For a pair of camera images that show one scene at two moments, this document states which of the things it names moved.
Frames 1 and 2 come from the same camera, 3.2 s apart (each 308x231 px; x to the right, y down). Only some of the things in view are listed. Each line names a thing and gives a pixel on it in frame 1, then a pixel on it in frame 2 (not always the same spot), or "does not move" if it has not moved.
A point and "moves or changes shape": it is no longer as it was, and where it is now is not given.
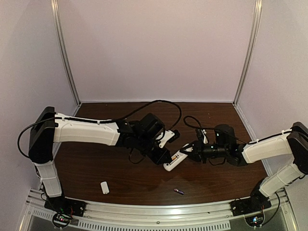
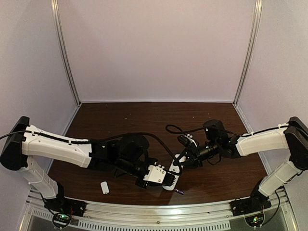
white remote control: x=175 y=159 moves or changes shape
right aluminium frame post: x=255 y=30 does not move
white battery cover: x=105 y=187 does not move
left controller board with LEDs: x=61 y=220 does not move
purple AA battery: x=180 y=192 does not move
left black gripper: x=160 y=155 → x=141 y=182
